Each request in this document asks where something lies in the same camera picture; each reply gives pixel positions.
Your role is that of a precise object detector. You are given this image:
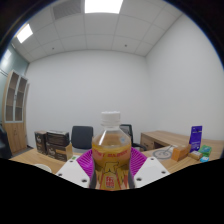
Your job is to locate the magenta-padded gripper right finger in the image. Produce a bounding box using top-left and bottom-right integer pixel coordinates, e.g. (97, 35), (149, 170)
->
(128, 146), (172, 189)

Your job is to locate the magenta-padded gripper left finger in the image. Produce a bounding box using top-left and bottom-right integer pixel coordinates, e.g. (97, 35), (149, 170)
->
(54, 148), (98, 189)

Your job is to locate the yellow tea drink bottle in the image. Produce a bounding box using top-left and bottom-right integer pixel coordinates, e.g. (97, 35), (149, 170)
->
(91, 110), (133, 191)

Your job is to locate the white round disc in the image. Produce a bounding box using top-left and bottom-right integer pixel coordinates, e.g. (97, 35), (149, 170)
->
(152, 148), (173, 161)

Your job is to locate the low wooden side cabinet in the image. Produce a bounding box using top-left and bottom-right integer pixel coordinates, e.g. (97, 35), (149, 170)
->
(139, 130), (193, 153)

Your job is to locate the orange cardboard box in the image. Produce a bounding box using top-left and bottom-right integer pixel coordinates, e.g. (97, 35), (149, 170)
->
(171, 143), (192, 163)

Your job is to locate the black padded office chair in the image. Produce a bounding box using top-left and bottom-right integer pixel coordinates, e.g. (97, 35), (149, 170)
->
(70, 125), (95, 154)

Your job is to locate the black mesh office chair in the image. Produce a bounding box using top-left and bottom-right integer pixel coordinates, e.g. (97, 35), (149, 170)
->
(119, 124), (148, 152)

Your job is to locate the tall purple box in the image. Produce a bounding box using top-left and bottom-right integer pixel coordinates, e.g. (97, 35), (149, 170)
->
(189, 125), (203, 153)

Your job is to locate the green flat box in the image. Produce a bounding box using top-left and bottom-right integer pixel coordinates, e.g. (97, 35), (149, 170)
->
(198, 144), (213, 158)

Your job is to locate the tall wooden shelf cabinet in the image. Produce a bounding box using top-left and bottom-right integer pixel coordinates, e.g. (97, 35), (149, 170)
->
(1, 69), (30, 154)

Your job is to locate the small square ceiling light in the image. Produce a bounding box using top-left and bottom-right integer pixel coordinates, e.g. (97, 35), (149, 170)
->
(15, 23), (34, 44)

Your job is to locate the large square ceiling light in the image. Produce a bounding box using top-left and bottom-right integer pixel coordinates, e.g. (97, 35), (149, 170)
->
(83, 0), (124, 14)

